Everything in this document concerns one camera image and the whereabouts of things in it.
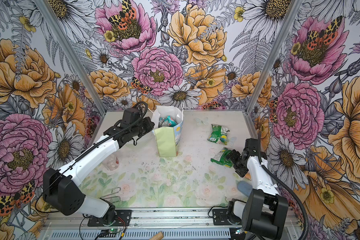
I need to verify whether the green snack bag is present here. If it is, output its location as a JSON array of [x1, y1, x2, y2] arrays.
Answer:
[[211, 148, 233, 168]]

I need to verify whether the green Fox's candy bag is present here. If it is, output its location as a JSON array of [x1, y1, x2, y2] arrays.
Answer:
[[208, 124, 230, 145]]

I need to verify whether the white green paper bag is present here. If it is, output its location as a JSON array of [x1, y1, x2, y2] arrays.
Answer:
[[152, 106, 184, 158]]

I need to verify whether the teal Fox's candy bag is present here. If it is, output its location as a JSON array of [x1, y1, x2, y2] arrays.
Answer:
[[159, 116, 177, 128]]

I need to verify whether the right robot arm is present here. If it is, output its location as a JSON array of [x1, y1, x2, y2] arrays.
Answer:
[[227, 138, 289, 240]]

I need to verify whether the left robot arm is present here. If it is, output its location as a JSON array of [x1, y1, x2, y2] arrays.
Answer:
[[41, 102, 155, 225]]

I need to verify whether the grey blue oval pad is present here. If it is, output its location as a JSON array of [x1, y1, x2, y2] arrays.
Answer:
[[237, 181, 253, 197]]

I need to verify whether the clear plastic cup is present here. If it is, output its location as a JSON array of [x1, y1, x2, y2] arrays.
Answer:
[[102, 154, 120, 171]]

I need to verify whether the metal paper clip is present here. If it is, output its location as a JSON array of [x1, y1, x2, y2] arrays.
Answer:
[[100, 187, 121, 204]]

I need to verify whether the green circuit board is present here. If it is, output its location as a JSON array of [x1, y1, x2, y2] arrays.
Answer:
[[102, 229, 120, 234]]

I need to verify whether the wooden stick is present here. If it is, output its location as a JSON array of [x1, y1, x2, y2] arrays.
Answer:
[[149, 232, 164, 240]]

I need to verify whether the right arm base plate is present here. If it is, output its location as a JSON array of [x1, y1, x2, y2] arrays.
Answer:
[[212, 208, 241, 226]]

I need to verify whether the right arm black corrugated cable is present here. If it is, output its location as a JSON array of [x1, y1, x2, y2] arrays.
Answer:
[[257, 133, 309, 240]]

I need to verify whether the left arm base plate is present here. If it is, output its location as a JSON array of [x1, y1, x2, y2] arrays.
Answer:
[[87, 210, 133, 227]]

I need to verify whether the aluminium front rail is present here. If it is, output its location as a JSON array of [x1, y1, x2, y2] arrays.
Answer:
[[44, 206, 301, 230]]

